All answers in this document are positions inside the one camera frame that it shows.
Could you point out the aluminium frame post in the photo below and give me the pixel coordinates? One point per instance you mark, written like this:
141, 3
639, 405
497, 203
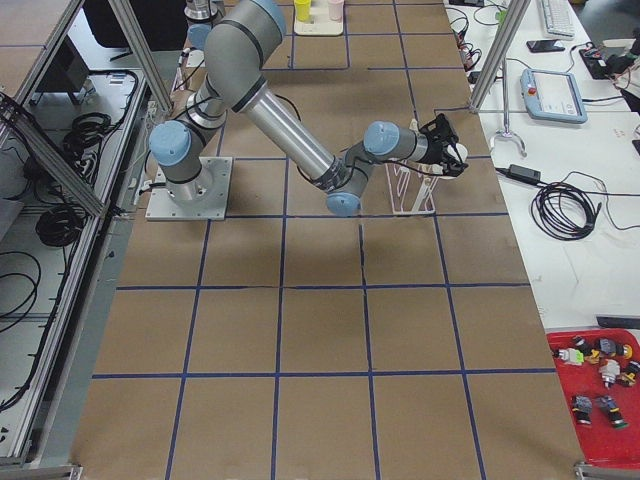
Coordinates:
497, 53

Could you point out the blue teach pendant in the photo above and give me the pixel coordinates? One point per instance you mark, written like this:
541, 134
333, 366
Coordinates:
552, 96

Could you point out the white keyboard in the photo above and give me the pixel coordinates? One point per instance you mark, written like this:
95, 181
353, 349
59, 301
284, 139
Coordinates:
557, 19

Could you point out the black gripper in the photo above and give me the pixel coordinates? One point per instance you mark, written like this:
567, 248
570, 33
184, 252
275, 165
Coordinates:
436, 151

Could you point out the black smartphone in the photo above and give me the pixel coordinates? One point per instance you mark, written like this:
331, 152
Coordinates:
544, 46

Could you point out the black power adapter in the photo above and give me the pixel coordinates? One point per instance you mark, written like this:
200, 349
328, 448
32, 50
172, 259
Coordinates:
521, 174

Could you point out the white cup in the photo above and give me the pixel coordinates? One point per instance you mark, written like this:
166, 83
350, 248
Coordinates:
456, 156

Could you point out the white wire cup rack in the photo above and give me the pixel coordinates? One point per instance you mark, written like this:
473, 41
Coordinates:
410, 181

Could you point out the red parts tray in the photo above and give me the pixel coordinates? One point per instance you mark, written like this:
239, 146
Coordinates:
599, 375

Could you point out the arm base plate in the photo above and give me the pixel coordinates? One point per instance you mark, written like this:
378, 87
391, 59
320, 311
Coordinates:
204, 198

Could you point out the yellow cup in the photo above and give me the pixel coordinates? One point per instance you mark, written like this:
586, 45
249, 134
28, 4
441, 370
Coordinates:
302, 10

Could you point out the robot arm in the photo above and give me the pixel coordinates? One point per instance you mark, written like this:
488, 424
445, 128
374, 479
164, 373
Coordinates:
202, 16
234, 53

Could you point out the cream serving tray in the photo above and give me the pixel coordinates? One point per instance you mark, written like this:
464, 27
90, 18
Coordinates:
319, 24

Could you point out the pink cup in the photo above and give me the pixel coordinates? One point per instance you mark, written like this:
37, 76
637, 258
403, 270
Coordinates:
335, 9

